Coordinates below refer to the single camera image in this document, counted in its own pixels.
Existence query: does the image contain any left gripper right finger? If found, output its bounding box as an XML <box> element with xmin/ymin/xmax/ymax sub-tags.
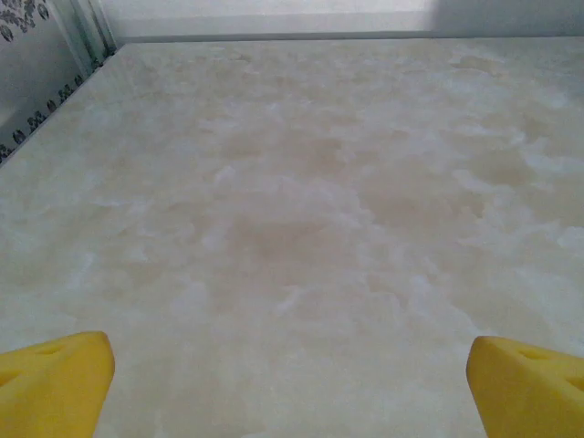
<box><xmin>464</xmin><ymin>335</ymin><xmax>584</xmax><ymax>438</ymax></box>

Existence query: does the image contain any aluminium frame corner post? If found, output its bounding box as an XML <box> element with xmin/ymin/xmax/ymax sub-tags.
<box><xmin>68</xmin><ymin>0</ymin><xmax>118</xmax><ymax>81</ymax></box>

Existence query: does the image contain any aluminium frame rail, short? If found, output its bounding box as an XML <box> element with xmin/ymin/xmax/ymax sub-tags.
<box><xmin>113</xmin><ymin>27</ymin><xmax>584</xmax><ymax>47</ymax></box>

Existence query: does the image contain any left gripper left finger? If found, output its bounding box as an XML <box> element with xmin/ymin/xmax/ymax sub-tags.
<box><xmin>0</xmin><ymin>330</ymin><xmax>116</xmax><ymax>438</ymax></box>

